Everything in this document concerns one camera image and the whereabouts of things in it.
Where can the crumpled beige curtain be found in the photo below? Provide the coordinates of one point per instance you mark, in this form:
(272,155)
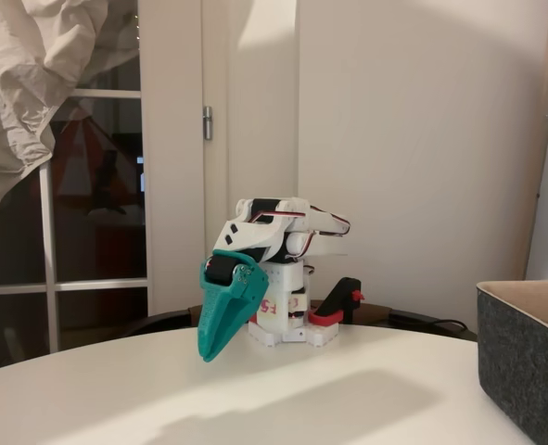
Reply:
(14,69)

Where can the teal gripper black servo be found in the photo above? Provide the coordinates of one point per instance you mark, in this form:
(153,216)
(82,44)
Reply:
(223,293)

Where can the black clamp with red jaw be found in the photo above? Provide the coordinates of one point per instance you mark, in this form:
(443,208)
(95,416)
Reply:
(252,318)
(343,296)

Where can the white framed glass door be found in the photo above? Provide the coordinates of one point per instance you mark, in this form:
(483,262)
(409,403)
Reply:
(144,208)

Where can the dark low furniture piece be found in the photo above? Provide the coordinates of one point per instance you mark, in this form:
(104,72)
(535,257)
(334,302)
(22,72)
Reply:
(375,313)

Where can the light wooden post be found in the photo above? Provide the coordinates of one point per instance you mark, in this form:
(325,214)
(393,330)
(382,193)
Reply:
(540,162)

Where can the silver door hinge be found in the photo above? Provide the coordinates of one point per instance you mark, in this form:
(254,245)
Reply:
(207,123)

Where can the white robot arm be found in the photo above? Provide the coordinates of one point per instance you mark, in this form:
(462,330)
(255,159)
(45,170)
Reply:
(255,234)

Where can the dark grey felt box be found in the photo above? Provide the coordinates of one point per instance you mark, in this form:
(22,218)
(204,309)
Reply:
(519,361)

